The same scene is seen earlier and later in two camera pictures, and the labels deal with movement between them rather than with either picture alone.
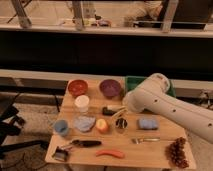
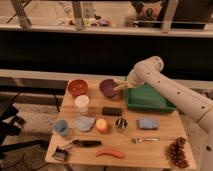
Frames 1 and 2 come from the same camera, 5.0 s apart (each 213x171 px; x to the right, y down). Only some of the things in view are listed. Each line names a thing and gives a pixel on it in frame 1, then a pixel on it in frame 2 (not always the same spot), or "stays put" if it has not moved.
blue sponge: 147,123 stays put
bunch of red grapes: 175,153 stays put
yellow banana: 120,113 → 121,84
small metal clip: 60,154 stays put
